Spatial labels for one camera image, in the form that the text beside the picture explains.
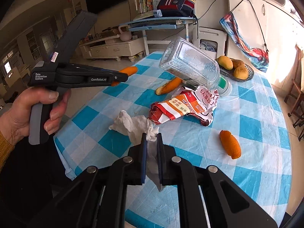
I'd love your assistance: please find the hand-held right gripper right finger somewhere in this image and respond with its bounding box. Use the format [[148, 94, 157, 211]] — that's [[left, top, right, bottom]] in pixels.
[[157, 132, 279, 228]]

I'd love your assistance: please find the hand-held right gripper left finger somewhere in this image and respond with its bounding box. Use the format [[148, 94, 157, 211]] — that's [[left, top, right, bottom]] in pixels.
[[26, 132, 147, 228]]

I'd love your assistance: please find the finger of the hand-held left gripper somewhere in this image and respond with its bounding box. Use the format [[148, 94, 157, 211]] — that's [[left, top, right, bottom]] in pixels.
[[113, 74, 129, 86], [72, 63, 119, 74]]

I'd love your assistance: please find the orange peel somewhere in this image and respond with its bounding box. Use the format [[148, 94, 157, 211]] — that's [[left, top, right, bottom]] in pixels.
[[220, 130, 242, 159], [112, 66, 138, 87]]

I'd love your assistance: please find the white tissue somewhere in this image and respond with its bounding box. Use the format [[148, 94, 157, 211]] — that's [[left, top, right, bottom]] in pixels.
[[109, 110, 168, 193]]

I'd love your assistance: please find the orange carrot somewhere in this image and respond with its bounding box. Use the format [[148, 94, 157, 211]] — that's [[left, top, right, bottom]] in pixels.
[[155, 77, 183, 95]]

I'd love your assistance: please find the red white snack wrapper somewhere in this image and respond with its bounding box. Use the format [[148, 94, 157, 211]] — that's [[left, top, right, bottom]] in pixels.
[[149, 87, 219, 127]]

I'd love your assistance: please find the clear plastic bottle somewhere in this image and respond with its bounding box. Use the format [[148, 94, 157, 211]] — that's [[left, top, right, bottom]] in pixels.
[[159, 37, 233, 97]]

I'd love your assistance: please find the person's left forearm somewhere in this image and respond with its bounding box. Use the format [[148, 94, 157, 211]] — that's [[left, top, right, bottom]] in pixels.
[[0, 132, 15, 171]]

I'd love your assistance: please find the person's left hand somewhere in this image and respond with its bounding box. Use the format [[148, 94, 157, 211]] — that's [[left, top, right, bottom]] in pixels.
[[0, 87, 72, 146]]

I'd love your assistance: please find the white television cabinet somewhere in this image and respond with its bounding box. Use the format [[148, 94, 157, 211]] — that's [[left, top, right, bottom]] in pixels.
[[79, 35, 145, 61]]

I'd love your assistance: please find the brown flat box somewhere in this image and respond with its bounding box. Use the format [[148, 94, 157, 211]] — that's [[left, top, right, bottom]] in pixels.
[[102, 27, 119, 37]]

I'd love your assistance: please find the pink kettlebell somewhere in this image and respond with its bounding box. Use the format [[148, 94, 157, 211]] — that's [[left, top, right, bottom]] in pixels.
[[119, 26, 132, 41]]

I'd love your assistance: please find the blue study desk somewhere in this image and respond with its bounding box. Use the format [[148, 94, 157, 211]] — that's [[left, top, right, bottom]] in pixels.
[[119, 17, 197, 55]]

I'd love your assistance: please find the row of books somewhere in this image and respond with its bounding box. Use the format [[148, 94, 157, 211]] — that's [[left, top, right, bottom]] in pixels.
[[133, 0, 164, 14]]

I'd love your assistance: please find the dark striped backpack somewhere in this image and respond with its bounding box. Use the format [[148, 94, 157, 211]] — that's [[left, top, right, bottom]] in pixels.
[[157, 0, 197, 18]]

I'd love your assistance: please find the blue checked tablecloth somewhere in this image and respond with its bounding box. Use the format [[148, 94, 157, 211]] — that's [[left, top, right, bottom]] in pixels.
[[53, 51, 292, 228]]

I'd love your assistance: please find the yellow mango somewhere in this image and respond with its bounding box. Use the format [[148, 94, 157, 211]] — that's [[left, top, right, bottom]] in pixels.
[[231, 59, 245, 69], [217, 56, 234, 70], [234, 66, 249, 80]]

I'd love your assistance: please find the person's dark clothing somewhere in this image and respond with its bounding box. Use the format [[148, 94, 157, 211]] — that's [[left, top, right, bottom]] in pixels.
[[0, 138, 79, 228]]

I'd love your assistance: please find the dark wicker fruit bowl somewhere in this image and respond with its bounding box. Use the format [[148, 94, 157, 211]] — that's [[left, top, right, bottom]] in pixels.
[[217, 59, 254, 82]]

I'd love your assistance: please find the colourful hanging bag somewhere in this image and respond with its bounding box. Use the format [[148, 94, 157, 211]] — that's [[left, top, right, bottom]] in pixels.
[[219, 0, 270, 73]]

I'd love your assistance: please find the wooden chair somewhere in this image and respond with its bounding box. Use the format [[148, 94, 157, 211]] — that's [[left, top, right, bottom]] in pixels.
[[284, 44, 304, 140]]

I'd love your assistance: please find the white storage cabinet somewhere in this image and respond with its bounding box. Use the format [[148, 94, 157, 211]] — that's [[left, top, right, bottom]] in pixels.
[[224, 0, 304, 88]]

